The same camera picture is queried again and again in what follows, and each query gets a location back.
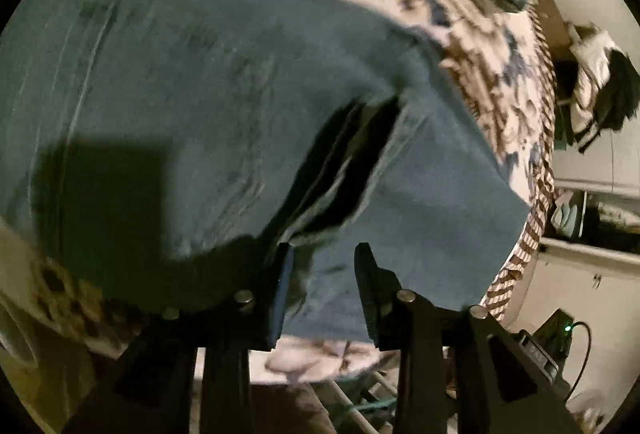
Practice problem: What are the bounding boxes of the blue denim jeans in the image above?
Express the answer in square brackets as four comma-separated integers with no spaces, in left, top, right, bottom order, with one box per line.
[1,0,527,340]

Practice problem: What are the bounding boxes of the brown checkered blanket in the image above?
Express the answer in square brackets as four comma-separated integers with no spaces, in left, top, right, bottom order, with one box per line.
[482,6,556,324]

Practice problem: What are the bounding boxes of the white wardrobe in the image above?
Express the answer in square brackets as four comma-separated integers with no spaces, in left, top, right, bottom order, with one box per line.
[537,123,640,315]

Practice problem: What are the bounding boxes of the floral bed blanket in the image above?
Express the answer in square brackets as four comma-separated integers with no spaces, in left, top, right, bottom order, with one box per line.
[1,0,541,383]

